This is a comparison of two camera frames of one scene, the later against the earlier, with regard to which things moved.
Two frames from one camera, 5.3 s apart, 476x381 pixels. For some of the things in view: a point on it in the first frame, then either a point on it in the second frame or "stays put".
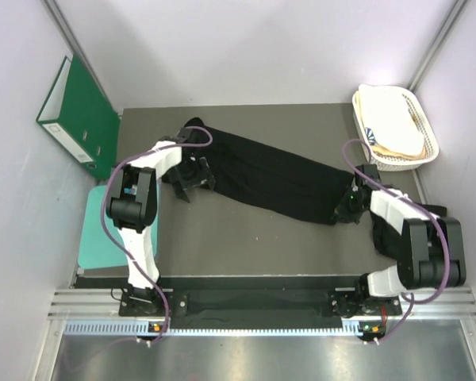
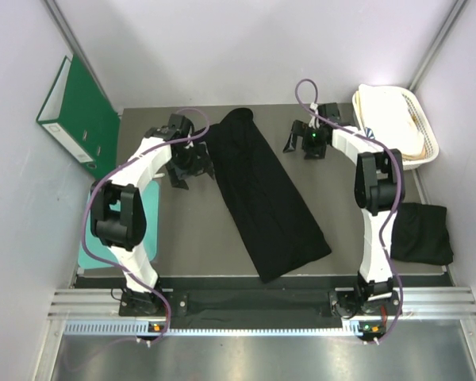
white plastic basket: x=393 y=122 stays put
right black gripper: x=341 y=213 -> x=302 y=129
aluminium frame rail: x=81 y=303 stays put
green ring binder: x=78 y=117 stays put
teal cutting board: x=97 y=248 stays put
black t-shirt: x=259 y=176 -> x=282 y=237
